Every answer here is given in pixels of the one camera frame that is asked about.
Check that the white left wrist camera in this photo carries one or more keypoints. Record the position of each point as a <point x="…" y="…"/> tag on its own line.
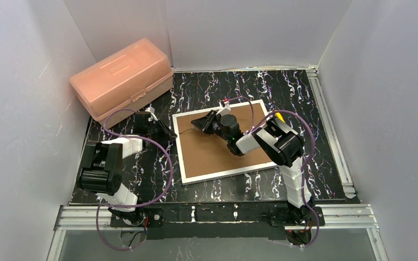
<point x="151" y="110"/>

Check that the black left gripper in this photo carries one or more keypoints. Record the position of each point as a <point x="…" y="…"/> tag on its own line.
<point x="156" y="128"/>

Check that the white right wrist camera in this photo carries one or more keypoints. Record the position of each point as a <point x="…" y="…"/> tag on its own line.
<point x="224" y="108"/>

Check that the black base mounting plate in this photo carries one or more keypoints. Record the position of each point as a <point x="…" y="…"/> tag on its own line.
<point x="138" y="219"/>

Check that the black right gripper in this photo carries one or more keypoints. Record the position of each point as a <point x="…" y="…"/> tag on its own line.
<point x="211" y="122"/>

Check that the white picture frame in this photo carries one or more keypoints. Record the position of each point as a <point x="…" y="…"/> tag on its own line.
<point x="205" y="157"/>

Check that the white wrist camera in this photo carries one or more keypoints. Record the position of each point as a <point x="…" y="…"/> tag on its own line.
<point x="224" y="108"/>
<point x="151" y="110"/>

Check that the translucent orange plastic box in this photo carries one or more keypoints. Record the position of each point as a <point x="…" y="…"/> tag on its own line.
<point x="124" y="82"/>

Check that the aluminium front rail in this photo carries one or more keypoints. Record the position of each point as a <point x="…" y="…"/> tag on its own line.
<point x="273" y="213"/>

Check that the aluminium rail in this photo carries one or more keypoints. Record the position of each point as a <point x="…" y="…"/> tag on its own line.
<point x="341" y="164"/>
<point x="273" y="213"/>

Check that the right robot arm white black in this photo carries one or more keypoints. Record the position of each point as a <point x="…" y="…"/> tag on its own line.
<point x="282" y="144"/>

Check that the yellow handled screwdriver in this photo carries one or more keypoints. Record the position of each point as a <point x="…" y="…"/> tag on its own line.
<point x="280" y="117"/>

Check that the aluminium right side rail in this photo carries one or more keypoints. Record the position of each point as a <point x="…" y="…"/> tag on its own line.
<point x="341" y="164"/>

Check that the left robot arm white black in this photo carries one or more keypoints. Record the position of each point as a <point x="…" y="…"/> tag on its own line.
<point x="101" y="162"/>

